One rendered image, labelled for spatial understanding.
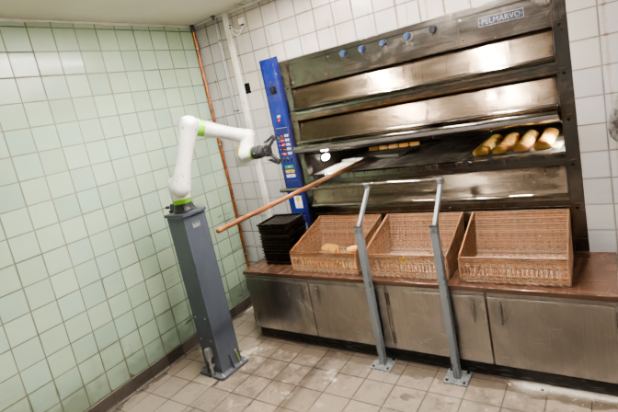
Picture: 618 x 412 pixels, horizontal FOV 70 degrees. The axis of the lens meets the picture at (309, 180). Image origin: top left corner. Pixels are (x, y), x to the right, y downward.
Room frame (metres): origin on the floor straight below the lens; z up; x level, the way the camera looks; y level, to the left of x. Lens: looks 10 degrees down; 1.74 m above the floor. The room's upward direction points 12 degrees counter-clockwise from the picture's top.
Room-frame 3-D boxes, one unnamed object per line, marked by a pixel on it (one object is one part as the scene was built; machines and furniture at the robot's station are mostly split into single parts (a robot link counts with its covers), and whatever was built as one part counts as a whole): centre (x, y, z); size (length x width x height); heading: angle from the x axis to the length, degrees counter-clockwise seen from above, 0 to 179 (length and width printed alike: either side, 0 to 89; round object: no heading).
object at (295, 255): (3.12, -0.11, 0.72); 0.56 x 0.49 x 0.28; 54
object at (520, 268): (2.41, -1.10, 0.72); 0.56 x 0.49 x 0.28; 56
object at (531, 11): (3.01, -0.76, 1.99); 1.80 x 0.08 x 0.21; 55
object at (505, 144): (3.01, -1.47, 1.21); 0.61 x 0.48 x 0.06; 145
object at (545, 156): (3.01, -0.75, 1.16); 1.80 x 0.06 x 0.04; 55
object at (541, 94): (2.99, -0.74, 1.54); 1.79 x 0.11 x 0.19; 55
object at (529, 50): (2.99, -0.74, 1.80); 1.79 x 0.11 x 0.19; 55
